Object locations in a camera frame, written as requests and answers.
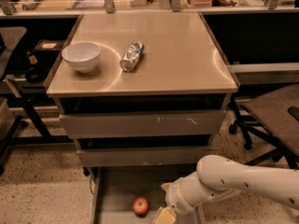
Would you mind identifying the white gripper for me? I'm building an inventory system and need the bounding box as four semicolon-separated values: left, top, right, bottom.
153;176;200;224

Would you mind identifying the red apple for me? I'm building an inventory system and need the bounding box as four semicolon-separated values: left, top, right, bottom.
133;197;150;216

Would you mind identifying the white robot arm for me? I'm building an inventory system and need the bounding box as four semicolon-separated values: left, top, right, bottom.
150;155;299;224

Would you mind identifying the middle grey drawer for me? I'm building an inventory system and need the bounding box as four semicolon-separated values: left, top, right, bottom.
77;146;210;167

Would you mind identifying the open bottom grey drawer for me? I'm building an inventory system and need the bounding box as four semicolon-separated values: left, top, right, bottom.
91;164;194;224

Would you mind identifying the top grey drawer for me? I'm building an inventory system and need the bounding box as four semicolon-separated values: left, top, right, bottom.
60;110;226;139

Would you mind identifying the grey drawer cabinet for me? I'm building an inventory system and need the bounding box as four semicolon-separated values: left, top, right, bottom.
43;11;241;224

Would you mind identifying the black office chair right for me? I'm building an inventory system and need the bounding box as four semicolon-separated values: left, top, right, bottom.
229;83;299;169

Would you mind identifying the crushed silver soda can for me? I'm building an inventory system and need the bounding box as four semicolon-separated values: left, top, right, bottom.
120;41;145;72

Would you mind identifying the white bowl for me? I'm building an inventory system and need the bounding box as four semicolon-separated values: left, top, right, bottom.
62;42;101;73

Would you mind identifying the dark bottle on shelf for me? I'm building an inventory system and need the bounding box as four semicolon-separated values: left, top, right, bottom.
25;51;46;82

